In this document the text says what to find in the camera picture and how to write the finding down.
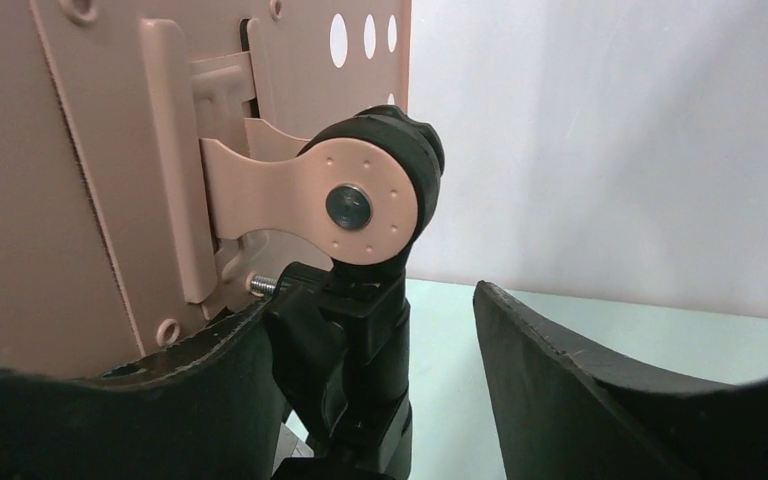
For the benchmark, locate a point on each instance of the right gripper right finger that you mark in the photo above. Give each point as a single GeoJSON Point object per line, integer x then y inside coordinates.
{"type": "Point", "coordinates": [567, 407]}

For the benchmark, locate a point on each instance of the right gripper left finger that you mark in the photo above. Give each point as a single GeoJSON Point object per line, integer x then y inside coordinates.
{"type": "Point", "coordinates": [204, 408]}

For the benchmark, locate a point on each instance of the pink music stand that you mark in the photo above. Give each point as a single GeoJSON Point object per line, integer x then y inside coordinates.
{"type": "Point", "coordinates": [166, 163]}

